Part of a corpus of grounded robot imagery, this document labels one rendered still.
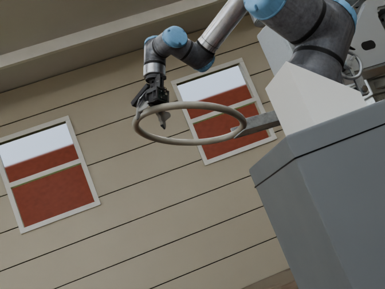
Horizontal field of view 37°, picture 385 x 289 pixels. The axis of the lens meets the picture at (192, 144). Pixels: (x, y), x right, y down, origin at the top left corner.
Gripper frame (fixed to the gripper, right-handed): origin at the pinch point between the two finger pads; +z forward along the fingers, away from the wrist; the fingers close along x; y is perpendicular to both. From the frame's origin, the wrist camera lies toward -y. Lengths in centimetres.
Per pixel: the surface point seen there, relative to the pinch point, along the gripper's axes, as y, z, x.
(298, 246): 72, 56, -11
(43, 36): -435, -290, 214
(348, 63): 50, -37, 75
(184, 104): 15.3, -5.8, 3.9
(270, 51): 17, -50, 62
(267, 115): 22, -12, 49
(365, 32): 52, -60, 93
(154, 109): 3.6, -5.6, -1.1
